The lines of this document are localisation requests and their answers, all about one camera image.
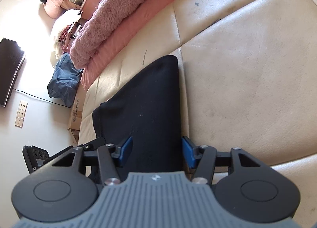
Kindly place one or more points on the salmon pink bed sheet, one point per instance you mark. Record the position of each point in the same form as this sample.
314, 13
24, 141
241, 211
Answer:
119, 38

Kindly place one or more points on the blue fabric bag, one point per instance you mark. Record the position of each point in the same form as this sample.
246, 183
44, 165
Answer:
65, 81

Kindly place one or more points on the brown cardboard box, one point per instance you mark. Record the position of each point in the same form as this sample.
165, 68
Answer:
76, 114

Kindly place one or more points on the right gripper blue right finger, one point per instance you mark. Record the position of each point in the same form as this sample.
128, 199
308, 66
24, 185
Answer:
191, 153

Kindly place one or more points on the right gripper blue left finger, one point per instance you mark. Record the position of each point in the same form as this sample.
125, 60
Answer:
122, 152

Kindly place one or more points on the black flat television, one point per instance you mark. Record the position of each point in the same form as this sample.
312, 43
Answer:
12, 57

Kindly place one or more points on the pink fluffy blanket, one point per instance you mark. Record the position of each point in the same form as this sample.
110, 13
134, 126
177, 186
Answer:
103, 22

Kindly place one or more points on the white wall sockets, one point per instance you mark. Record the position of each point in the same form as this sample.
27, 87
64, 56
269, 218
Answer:
20, 114

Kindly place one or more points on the cream leather bed frame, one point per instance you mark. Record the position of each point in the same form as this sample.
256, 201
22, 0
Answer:
248, 73

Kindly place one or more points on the black pants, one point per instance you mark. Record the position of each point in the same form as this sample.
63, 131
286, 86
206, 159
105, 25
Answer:
146, 109

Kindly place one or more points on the pile of light clothes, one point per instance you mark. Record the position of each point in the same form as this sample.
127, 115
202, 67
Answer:
60, 29

